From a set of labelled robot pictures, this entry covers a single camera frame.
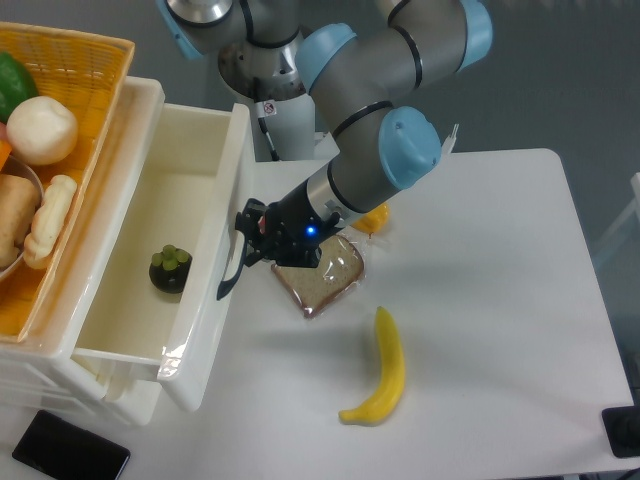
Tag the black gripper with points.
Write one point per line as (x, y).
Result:
(291, 231)

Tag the white top drawer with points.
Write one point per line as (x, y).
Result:
(194, 181)

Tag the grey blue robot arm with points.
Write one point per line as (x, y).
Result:
(382, 149)

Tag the white drawer cabinet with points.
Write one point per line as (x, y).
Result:
(56, 367)

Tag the dark purple mangosteen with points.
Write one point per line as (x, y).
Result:
(169, 269)

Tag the wrapped bread slice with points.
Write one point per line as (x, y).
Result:
(312, 290)

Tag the yellow bell pepper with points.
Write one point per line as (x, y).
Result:
(374, 220)

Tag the cream twisted bread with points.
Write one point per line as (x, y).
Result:
(48, 221)

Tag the yellow banana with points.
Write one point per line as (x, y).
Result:
(388, 393)

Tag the yellow woven basket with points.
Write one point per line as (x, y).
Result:
(85, 72)

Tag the brown bread roll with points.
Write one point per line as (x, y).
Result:
(19, 200)

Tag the white round bun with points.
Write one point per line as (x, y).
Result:
(42, 131)

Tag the orange vegetable piece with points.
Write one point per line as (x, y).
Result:
(5, 151)

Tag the green bell pepper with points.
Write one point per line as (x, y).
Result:
(17, 85)

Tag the black smartphone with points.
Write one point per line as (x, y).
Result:
(62, 450)

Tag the black device at edge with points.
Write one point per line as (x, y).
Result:
(622, 430)

